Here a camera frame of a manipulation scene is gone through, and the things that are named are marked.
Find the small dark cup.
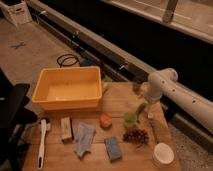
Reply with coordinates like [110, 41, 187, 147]
[132, 81, 141, 94]

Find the dark grape bunch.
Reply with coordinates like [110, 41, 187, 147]
[123, 129, 149, 144]

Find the small wooden block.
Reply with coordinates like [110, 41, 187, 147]
[61, 117, 72, 142]

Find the wooden cutting board table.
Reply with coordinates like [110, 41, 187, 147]
[22, 83, 181, 171]

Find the yellow plastic tray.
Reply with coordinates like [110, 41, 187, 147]
[32, 66, 102, 110]

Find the green plastic cup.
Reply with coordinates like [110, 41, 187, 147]
[123, 112, 137, 129]

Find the blue grey cloth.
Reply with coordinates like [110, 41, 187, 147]
[74, 122, 96, 158]

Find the blue floor object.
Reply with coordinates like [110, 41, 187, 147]
[80, 59, 95, 67]

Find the blue sponge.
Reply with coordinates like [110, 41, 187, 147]
[104, 136, 122, 161]

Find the metal fork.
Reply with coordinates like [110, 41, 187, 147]
[149, 119, 159, 144]

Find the black chair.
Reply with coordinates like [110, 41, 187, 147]
[0, 68, 38, 171]

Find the orange round fruit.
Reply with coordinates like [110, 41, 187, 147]
[99, 115, 112, 129]

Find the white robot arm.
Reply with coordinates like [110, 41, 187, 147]
[144, 68, 213, 134]

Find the black coiled cable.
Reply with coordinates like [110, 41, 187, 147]
[56, 53, 81, 68]

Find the white handled brush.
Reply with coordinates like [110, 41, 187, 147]
[38, 119, 47, 169]

